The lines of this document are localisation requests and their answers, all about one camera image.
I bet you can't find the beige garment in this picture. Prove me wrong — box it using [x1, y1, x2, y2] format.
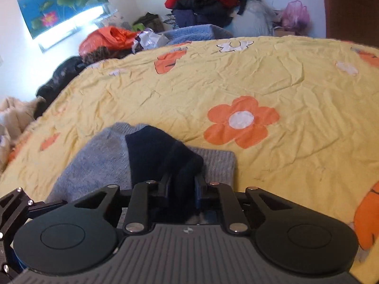
[0, 96, 45, 170]

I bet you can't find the navy jacket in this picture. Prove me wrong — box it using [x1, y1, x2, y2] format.
[172, 8, 231, 28]

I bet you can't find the grey and navy sweater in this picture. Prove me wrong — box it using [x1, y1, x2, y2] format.
[46, 123, 237, 225]

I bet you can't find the yellow floral bedsheet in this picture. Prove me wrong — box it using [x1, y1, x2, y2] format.
[0, 35, 379, 284]

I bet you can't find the dark clothes heap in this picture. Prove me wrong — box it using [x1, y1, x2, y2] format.
[35, 56, 89, 119]

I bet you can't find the green and black bag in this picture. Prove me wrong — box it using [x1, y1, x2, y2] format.
[133, 12, 162, 32]

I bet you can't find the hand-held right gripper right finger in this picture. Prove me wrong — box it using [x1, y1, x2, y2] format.
[194, 173, 293, 234]

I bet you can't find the lotus wall poster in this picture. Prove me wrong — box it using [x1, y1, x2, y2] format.
[12, 0, 108, 40]

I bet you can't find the brown wooden door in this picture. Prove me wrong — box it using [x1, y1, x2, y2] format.
[321, 0, 379, 47]

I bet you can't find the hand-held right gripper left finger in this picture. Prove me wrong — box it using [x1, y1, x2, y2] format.
[72, 173, 174, 234]

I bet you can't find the orange plastic bag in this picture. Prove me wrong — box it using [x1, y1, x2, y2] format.
[79, 26, 140, 57]

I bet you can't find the white crumpled plastic bag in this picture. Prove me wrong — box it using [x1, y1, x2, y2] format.
[132, 28, 169, 54]

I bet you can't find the leopard print fur garment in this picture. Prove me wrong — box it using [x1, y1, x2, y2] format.
[84, 49, 125, 65]

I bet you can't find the blue fleece blanket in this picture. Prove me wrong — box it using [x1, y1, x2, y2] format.
[161, 24, 233, 47]

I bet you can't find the pink plastic bag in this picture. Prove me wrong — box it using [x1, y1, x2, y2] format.
[281, 0, 310, 33]

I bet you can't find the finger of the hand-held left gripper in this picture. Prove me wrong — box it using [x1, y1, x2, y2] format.
[0, 187, 67, 228]
[0, 234, 22, 281]

